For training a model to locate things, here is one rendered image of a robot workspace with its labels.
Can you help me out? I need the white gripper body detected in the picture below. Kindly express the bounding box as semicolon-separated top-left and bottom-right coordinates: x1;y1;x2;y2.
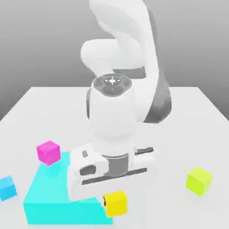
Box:
67;165;154;202

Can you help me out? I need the small yellow cube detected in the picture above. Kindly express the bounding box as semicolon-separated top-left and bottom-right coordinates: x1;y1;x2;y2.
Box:
103;190;128;218

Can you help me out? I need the small magenta cube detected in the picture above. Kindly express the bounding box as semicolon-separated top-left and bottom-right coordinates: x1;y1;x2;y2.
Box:
36;140;61;167

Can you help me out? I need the small lime cube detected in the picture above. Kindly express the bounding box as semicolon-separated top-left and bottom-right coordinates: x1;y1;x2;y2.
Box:
186;167;213;197

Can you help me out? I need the small blue cube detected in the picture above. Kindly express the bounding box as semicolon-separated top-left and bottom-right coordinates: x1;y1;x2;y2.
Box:
0;175;18;202

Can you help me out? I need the large cyan box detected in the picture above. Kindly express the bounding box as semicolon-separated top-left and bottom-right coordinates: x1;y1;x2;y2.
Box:
23;151;114;225

